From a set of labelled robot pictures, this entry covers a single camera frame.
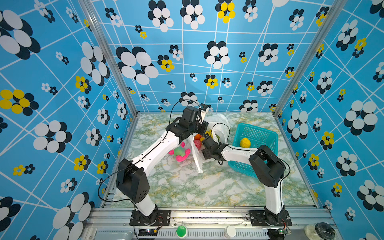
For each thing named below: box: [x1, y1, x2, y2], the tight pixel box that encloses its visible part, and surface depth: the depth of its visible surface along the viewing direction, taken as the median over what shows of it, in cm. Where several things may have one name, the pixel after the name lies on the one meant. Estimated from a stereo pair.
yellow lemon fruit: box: [240, 137, 251, 148], surface depth 98 cm
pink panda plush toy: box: [168, 142, 191, 162], surface depth 93 cm
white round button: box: [224, 225, 236, 238], surface depth 65 cm
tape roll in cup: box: [304, 222, 336, 240], surface depth 63 cm
